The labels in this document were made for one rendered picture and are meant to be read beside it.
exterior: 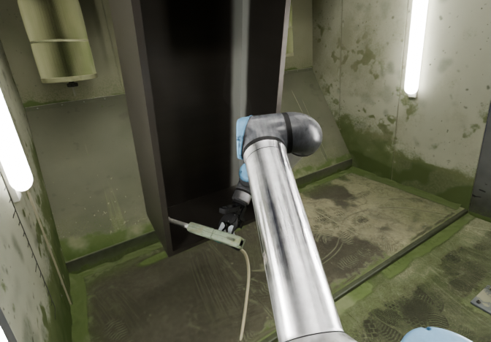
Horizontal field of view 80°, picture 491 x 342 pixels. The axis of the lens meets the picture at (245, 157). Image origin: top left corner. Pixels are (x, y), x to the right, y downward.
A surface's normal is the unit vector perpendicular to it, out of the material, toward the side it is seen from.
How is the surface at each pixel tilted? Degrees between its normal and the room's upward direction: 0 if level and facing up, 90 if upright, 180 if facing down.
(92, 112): 57
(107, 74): 90
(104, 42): 90
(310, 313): 29
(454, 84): 90
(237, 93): 102
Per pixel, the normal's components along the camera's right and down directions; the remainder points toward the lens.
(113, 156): 0.39, -0.29
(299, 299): -0.29, -0.60
